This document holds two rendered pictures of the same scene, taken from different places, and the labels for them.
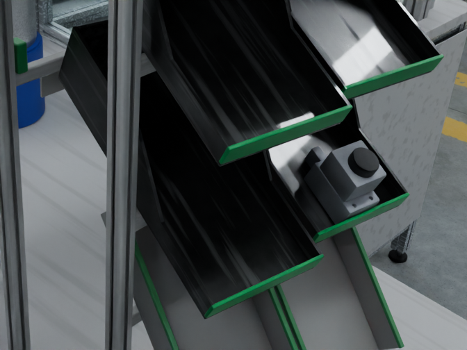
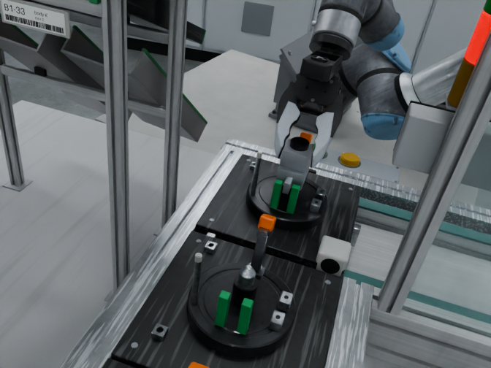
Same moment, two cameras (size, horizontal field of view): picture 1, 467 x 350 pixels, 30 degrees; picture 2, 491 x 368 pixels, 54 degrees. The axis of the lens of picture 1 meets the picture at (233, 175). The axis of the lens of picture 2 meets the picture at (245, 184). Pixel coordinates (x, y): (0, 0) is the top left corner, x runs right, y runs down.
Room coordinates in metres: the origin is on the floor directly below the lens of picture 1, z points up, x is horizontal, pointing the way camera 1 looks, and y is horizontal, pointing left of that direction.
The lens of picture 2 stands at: (0.80, 0.76, 1.47)
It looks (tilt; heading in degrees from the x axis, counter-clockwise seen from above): 35 degrees down; 244
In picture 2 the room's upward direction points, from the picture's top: 9 degrees clockwise
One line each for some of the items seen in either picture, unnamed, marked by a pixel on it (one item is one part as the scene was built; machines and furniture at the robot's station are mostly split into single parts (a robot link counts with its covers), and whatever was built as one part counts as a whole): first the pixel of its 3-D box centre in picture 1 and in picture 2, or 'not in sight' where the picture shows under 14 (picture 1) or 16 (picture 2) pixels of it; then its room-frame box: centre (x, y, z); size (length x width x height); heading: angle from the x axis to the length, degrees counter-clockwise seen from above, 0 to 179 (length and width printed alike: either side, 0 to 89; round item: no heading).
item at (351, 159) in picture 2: not in sight; (349, 161); (0.24, 0.07, 0.96); 0.04 x 0.04 x 0.02
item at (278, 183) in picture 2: not in sight; (276, 194); (0.48, 0.21, 1.01); 0.01 x 0.01 x 0.05; 52
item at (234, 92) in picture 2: not in sight; (309, 129); (0.14, -0.25, 0.84); 0.90 x 0.70 x 0.03; 131
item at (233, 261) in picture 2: not in sight; (244, 288); (0.60, 0.39, 1.01); 0.24 x 0.24 x 0.13; 52
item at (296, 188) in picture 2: not in sight; (293, 198); (0.46, 0.23, 1.01); 0.01 x 0.01 x 0.05; 52
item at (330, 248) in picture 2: not in sight; (332, 256); (0.43, 0.33, 0.97); 0.05 x 0.05 x 0.04; 52
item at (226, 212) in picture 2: not in sight; (285, 207); (0.44, 0.19, 0.96); 0.24 x 0.24 x 0.02; 52
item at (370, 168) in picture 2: not in sight; (345, 173); (0.24, 0.07, 0.93); 0.21 x 0.07 x 0.06; 142
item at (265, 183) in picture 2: not in sight; (287, 198); (0.44, 0.19, 0.98); 0.14 x 0.14 x 0.02
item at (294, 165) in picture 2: not in sight; (294, 162); (0.45, 0.20, 1.06); 0.08 x 0.04 x 0.07; 52
